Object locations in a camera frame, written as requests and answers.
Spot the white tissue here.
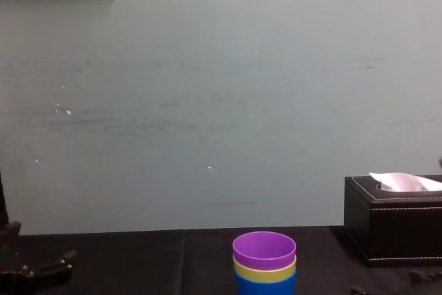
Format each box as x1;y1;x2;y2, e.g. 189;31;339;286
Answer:
368;171;442;193

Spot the black table cloth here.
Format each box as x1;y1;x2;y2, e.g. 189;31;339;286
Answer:
0;227;442;295

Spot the purple plastic cup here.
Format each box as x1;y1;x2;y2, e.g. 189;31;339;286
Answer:
231;231;297;272

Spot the black leather tissue box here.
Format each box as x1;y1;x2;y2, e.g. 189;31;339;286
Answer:
344;173;442;268

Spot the blue plastic cup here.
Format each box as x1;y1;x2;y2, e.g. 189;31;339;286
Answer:
234;268;298;295

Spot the yellow plastic cup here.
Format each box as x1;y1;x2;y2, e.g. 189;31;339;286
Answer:
233;253;297;283

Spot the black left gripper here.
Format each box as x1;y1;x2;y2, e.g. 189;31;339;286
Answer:
0;220;79;295

